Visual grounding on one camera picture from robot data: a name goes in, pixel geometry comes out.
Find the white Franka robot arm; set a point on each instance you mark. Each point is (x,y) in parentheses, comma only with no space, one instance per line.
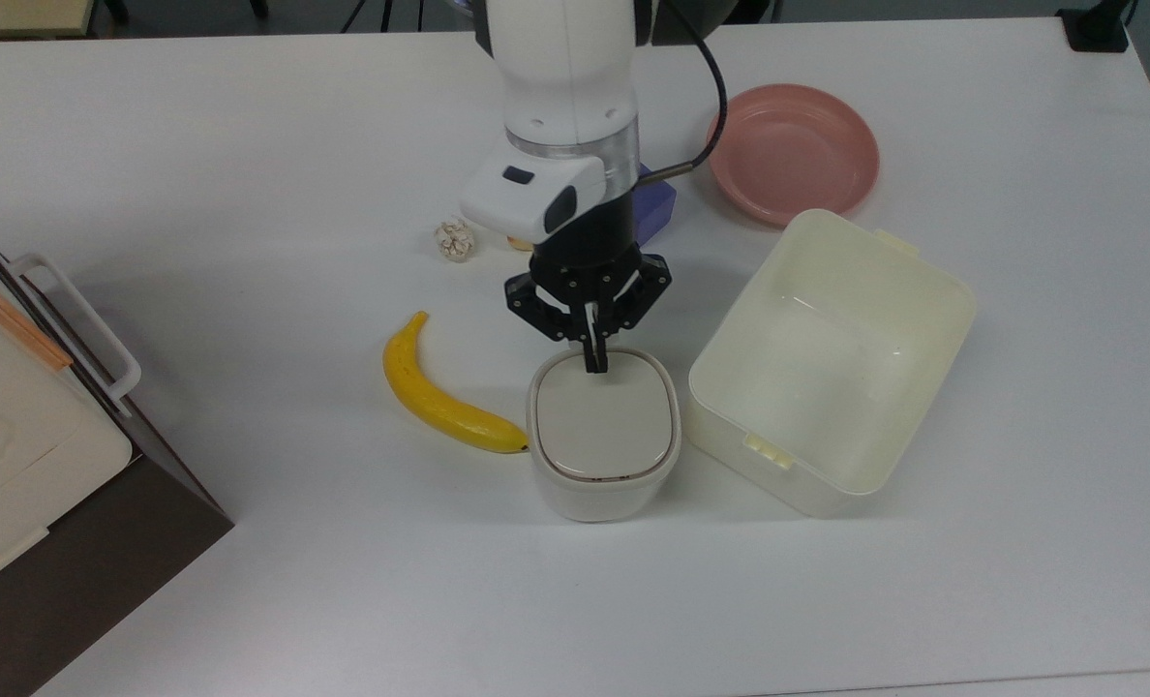
(565,77)

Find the crumpled white paper ball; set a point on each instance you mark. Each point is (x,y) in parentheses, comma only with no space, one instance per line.
(457,240)

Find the cream toy microwave box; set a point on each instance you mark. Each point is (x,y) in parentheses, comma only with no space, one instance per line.
(14,455)

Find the purple cube block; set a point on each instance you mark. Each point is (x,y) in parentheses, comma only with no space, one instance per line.
(657,208)

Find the small white lidded trash can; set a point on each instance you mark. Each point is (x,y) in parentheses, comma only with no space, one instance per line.
(604,436)

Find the black tripod legs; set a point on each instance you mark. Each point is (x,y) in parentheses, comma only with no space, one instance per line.
(381,14)

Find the toy bread loaf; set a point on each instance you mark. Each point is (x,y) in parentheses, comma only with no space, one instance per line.
(520,242)

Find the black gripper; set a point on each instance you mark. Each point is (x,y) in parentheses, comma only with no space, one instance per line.
(594,242)

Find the yellow banana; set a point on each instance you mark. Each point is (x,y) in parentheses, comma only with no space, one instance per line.
(430,392)

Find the pink oval plate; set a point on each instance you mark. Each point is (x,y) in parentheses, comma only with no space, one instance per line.
(793,150)

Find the cream plastic storage bin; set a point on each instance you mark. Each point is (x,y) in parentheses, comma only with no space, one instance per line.
(827,378)

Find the black table clamp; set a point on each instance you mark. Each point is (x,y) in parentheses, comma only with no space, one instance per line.
(1096,27)

